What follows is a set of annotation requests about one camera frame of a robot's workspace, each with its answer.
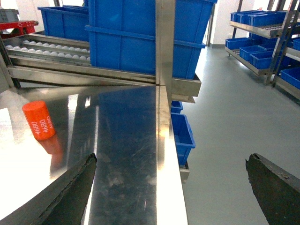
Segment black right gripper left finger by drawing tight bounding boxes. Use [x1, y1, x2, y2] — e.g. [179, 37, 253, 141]
[0, 153, 97, 225]

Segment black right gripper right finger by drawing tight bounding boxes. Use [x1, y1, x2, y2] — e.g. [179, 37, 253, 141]
[245, 153, 300, 225]

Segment orange cylindrical capacitor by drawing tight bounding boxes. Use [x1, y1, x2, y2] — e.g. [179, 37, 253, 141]
[22, 100, 56, 141]

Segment blue bin under table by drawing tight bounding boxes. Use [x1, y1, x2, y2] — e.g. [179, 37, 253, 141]
[171, 113, 196, 166]

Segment steel roller rack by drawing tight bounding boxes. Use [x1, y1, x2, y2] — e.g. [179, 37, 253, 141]
[0, 0, 202, 103]

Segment steel shelf with bins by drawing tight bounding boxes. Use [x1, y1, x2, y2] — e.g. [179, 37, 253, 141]
[225, 0, 300, 98]

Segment blue bin behind left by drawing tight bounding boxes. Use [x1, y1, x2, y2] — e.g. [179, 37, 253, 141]
[38, 6, 89, 42]

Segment large blue plastic bin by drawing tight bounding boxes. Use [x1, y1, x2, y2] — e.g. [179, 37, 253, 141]
[85, 0, 215, 79]

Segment red metal frame table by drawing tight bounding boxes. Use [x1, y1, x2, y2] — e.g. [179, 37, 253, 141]
[0, 20, 39, 34]

